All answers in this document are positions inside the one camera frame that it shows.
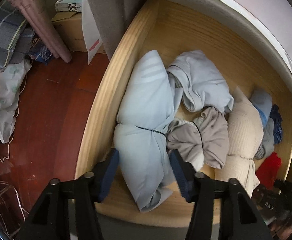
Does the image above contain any grey nightstand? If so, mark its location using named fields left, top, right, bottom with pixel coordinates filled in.
left=82, top=0, right=292, bottom=90

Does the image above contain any dark blue sock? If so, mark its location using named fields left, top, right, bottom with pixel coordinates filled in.
left=271, top=104, right=283, bottom=144

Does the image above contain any light blue sock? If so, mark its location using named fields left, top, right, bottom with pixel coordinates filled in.
left=249, top=87, right=273, bottom=123

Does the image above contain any blue plastic packet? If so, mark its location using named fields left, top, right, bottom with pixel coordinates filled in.
left=27, top=36, right=54, bottom=65

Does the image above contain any clear plastic frame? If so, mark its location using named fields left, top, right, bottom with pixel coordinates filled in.
left=0, top=179, right=29, bottom=238

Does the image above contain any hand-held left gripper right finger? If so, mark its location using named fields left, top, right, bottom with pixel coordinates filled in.
left=168, top=149, right=272, bottom=240

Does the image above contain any brown cardboard box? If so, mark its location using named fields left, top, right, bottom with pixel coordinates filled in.
left=51, top=12, right=106, bottom=54

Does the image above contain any grey plaid blanket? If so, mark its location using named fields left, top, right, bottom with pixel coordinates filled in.
left=0, top=0, right=35, bottom=69

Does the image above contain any white floral bed sheet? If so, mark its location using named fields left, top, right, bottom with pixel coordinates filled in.
left=0, top=60, right=33, bottom=147

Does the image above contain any large light blue underwear bundle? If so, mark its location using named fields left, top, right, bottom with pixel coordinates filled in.
left=113, top=50, right=184, bottom=213

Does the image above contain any pink floral curtain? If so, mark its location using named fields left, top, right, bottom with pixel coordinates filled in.
left=5, top=0, right=73, bottom=63

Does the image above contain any red sock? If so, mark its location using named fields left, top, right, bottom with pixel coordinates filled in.
left=256, top=152, right=281, bottom=188

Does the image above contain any small white packet box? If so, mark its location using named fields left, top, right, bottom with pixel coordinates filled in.
left=55, top=0, right=84, bottom=13

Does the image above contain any white cable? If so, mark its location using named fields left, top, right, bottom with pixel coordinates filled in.
left=0, top=80, right=28, bottom=163

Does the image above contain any grey knit sock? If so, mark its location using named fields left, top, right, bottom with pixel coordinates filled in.
left=254, top=117, right=276, bottom=159

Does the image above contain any beige underwear bundle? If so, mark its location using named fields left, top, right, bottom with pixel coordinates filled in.
left=166, top=107, right=230, bottom=170

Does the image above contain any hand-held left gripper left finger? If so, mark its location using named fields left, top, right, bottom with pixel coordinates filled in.
left=19, top=149, right=120, bottom=240

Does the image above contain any small light blue underwear bundle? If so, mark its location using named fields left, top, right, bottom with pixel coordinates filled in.
left=167, top=50, right=235, bottom=113

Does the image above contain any cream underwear bundle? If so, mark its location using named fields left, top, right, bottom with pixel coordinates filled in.
left=214, top=86, right=263, bottom=198

